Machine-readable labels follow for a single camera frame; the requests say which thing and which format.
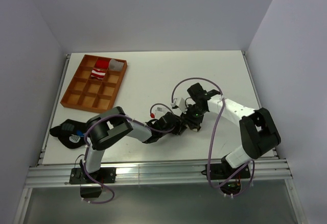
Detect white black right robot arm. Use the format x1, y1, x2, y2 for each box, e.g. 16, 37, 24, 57
186, 83, 281, 178

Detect rolled red sock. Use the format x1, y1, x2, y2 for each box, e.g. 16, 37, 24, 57
95, 59, 110, 69

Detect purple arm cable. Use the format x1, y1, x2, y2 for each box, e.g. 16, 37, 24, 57
170, 77, 255, 199
83, 103, 179, 204

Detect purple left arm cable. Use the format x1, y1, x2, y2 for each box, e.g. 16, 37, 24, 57
83, 103, 179, 204

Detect brown beige striped sock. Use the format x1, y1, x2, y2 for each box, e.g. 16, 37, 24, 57
188, 125, 201, 132

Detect aluminium front rail frame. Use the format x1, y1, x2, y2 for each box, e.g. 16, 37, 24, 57
24, 159, 293, 188

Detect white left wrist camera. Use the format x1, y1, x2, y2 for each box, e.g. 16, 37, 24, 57
150, 106, 165, 119

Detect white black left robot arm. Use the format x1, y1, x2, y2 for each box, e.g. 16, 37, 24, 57
81, 106, 187, 183

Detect brown wooden compartment tray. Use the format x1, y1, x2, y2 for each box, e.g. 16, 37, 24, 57
60, 55, 127, 113

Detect rolled grey sock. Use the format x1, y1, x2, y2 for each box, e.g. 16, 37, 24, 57
108, 59, 124, 71

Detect red white striped sock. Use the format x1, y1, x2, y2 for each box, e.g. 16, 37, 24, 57
90, 68, 106, 80

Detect black patterned sock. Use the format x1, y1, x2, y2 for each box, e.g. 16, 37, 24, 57
50, 119, 86, 150

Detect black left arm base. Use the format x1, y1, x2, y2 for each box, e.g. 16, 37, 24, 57
69, 167, 116, 199

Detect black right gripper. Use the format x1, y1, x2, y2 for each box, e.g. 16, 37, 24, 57
179, 104, 206, 131

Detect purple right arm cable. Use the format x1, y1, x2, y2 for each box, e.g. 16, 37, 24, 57
170, 77, 255, 199

